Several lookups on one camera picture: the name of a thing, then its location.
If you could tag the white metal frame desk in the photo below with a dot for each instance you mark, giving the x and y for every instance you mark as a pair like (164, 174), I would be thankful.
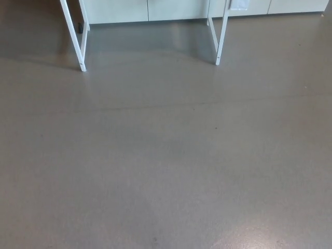
(83, 66)

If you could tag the white cabinet row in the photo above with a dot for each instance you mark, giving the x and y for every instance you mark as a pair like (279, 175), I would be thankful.
(176, 10)

